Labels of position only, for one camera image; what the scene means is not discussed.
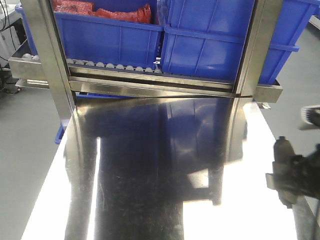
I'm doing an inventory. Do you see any brake pad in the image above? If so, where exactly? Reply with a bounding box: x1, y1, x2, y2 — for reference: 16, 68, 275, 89
272, 136, 298, 209

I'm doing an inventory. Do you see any right blue plastic bin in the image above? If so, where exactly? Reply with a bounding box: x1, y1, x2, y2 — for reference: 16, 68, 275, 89
158, 0, 320, 85

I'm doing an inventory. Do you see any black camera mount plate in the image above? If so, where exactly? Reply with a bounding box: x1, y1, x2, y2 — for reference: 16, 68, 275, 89
299, 105, 320, 131

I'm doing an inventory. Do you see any blue plastic bin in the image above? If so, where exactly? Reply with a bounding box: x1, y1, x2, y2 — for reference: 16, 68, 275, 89
14, 0, 165, 71
158, 0, 320, 85

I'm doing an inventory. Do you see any roller conveyor track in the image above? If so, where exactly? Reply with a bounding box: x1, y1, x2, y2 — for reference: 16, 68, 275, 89
66, 58, 163, 74

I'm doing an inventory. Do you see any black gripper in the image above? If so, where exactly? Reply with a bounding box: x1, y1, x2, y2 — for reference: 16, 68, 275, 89
265, 143, 320, 201

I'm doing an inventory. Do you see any left blue plastic bin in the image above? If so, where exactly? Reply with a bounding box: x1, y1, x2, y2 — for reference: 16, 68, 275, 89
14, 0, 165, 71

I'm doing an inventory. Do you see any stainless steel rack frame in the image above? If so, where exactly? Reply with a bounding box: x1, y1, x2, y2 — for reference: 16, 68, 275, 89
8, 0, 284, 131

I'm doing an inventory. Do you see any red mesh bag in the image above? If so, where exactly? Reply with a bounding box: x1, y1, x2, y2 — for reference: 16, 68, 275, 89
51, 0, 152, 24

